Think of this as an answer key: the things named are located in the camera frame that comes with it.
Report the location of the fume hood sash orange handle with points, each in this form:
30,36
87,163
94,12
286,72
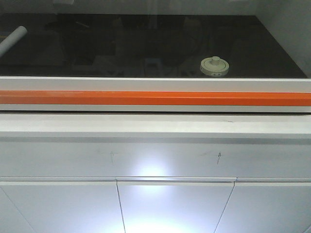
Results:
90,94

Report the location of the white rolled paper tube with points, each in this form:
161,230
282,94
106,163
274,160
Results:
12,39

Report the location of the glass jar with cream lid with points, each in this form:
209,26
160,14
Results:
214,66

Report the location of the white base cabinet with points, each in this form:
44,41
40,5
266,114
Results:
154,174

